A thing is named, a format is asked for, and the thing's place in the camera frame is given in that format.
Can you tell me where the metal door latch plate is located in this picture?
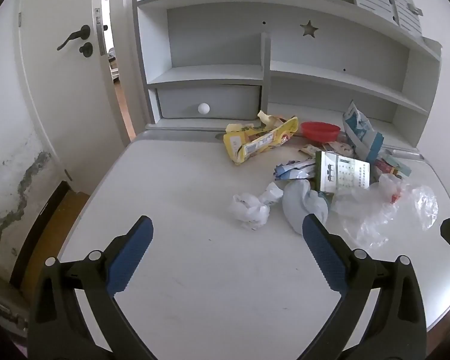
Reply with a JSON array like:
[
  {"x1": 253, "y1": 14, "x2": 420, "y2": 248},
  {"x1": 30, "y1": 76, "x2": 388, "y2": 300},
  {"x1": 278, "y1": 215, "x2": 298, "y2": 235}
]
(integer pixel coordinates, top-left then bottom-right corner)
[{"x1": 94, "y1": 7, "x2": 108, "y2": 56}]

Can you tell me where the red bowl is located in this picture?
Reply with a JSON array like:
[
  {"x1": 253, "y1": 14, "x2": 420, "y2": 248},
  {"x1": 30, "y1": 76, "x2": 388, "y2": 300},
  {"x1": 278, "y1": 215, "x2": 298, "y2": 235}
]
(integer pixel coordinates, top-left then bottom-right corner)
[{"x1": 300, "y1": 121, "x2": 341, "y2": 144}]

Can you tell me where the small brown snack wrapper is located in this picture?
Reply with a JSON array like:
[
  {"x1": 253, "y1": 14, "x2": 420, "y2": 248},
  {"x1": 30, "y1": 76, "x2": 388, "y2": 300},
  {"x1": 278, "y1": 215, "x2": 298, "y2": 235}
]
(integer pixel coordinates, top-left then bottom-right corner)
[{"x1": 299, "y1": 140, "x2": 355, "y2": 158}]

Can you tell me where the grey white desk shelf unit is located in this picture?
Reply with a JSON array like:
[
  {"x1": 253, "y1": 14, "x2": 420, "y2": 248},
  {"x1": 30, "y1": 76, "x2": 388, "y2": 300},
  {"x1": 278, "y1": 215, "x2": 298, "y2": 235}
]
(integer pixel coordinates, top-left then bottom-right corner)
[{"x1": 131, "y1": 0, "x2": 443, "y2": 151}]

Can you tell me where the clear plastic bag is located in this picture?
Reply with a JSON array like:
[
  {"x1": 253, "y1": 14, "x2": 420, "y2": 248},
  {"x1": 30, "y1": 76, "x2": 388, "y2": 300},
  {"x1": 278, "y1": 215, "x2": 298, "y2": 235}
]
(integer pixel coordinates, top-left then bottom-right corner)
[{"x1": 330, "y1": 174, "x2": 439, "y2": 248}]

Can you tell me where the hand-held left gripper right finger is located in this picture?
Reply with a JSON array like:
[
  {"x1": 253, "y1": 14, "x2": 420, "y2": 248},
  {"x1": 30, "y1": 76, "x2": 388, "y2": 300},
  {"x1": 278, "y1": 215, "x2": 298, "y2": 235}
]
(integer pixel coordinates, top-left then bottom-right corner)
[{"x1": 298, "y1": 214, "x2": 428, "y2": 360}]

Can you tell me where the black door lever handle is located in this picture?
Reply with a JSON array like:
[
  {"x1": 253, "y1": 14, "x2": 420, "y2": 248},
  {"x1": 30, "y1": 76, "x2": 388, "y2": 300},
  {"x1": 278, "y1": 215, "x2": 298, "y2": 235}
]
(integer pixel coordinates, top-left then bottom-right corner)
[{"x1": 57, "y1": 25, "x2": 92, "y2": 51}]

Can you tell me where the yellow snack wrapper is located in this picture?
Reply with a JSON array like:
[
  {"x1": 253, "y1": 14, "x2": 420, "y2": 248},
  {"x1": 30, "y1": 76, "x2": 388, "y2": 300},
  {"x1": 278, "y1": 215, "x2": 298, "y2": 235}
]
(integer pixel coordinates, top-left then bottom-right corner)
[{"x1": 223, "y1": 110, "x2": 299, "y2": 166}]

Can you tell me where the white green cigarette box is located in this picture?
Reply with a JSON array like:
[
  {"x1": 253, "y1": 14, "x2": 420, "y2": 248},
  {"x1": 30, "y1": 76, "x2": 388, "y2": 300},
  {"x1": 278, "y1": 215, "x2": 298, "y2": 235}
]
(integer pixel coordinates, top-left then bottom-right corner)
[{"x1": 315, "y1": 151, "x2": 371, "y2": 194}]

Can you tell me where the grey drawer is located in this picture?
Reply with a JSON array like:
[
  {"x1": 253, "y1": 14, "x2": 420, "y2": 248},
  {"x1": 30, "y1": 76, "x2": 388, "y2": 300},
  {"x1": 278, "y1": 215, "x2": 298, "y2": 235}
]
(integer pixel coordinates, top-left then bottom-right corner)
[{"x1": 155, "y1": 85, "x2": 263, "y2": 120}]

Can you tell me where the blue white carton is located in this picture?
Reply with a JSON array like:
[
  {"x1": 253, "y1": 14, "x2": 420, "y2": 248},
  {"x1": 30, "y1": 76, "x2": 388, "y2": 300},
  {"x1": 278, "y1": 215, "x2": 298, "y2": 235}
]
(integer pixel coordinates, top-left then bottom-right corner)
[{"x1": 341, "y1": 100, "x2": 384, "y2": 162}]

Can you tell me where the small red wrapper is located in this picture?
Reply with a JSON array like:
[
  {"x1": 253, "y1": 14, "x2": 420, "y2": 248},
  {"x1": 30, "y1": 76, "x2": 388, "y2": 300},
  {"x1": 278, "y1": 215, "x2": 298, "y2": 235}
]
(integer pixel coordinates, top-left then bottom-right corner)
[{"x1": 374, "y1": 159, "x2": 396, "y2": 175}]

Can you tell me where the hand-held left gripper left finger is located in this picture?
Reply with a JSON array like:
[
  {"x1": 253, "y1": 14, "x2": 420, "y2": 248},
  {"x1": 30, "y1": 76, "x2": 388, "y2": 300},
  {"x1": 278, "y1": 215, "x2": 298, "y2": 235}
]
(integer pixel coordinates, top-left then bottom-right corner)
[{"x1": 28, "y1": 215, "x2": 158, "y2": 360}]

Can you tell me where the blue white foil wrapper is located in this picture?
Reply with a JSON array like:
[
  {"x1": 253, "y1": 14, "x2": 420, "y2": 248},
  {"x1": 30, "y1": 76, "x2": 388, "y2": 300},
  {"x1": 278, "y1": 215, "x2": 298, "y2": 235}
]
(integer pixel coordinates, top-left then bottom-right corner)
[{"x1": 273, "y1": 159, "x2": 317, "y2": 181}]

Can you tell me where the white door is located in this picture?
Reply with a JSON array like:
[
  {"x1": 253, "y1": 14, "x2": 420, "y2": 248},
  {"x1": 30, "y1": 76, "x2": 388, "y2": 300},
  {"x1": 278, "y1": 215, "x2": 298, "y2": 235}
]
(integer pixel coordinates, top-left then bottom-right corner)
[{"x1": 17, "y1": 0, "x2": 137, "y2": 181}]

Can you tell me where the pale blue plastic bag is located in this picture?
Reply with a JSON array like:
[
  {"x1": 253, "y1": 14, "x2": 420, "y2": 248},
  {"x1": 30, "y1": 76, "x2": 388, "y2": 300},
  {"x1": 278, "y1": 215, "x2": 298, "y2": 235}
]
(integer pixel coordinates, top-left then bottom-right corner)
[{"x1": 282, "y1": 179, "x2": 329, "y2": 235}]

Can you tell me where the crumpled white paper tissue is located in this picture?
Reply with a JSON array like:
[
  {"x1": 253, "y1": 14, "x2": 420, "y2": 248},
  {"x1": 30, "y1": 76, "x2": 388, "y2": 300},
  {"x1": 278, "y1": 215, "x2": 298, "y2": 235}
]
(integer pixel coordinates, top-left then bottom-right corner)
[{"x1": 230, "y1": 182, "x2": 284, "y2": 230}]

